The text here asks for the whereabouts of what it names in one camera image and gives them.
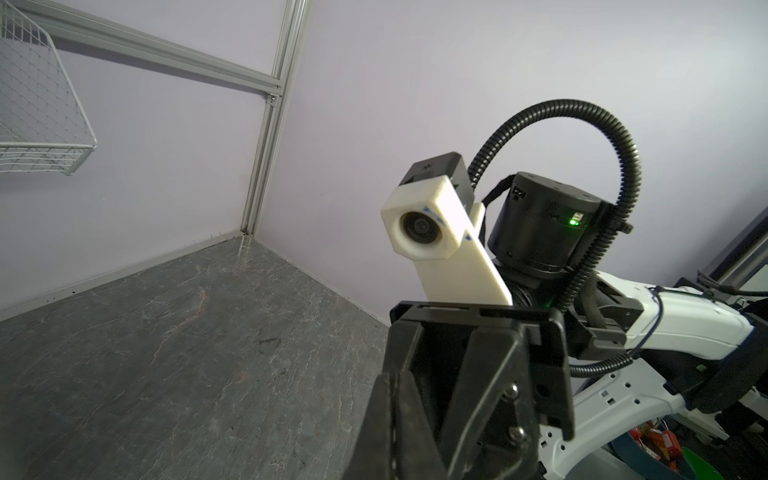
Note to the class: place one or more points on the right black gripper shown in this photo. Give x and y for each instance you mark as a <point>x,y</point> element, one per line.
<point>470,387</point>

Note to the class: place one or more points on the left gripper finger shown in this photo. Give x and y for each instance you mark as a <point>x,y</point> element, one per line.
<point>395,440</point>

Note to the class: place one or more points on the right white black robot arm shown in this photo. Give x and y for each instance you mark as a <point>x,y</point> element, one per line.
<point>636,352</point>

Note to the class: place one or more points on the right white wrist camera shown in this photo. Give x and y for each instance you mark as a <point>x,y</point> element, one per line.
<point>433,219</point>

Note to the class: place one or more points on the aluminium enclosure frame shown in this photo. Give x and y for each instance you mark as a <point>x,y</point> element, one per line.
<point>102,36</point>

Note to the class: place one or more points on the white wire shelf basket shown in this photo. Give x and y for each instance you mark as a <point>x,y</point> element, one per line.
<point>44,127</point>

